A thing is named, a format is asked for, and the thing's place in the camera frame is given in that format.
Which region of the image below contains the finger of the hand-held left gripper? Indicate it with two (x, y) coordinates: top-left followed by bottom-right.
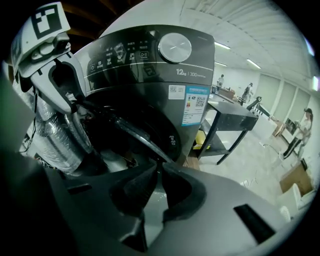
(32, 65), (74, 115)
(58, 57), (87, 111)

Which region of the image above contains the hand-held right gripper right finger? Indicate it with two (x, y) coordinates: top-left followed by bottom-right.
(149, 161), (293, 256)

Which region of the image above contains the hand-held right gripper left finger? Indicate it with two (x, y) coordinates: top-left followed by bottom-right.
(0, 147), (158, 256)

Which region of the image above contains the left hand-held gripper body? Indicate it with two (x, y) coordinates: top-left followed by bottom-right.
(9, 1), (73, 92)

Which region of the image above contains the dark grey washing machine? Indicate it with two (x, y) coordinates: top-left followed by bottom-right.
(74, 24), (216, 174)

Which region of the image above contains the plastic-wrapped grey appliance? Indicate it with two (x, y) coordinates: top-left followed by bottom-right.
(18, 82), (109, 179)

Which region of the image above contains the yellow box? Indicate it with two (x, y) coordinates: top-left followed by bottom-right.
(193, 129), (207, 151)

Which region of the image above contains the brown cardboard box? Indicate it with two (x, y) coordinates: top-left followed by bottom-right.
(279, 162), (314, 194)

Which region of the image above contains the black side table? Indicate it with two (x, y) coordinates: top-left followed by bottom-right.
(197, 99), (259, 166)

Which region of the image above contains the brown wooden table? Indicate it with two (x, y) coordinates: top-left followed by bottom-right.
(212, 86), (241, 102)

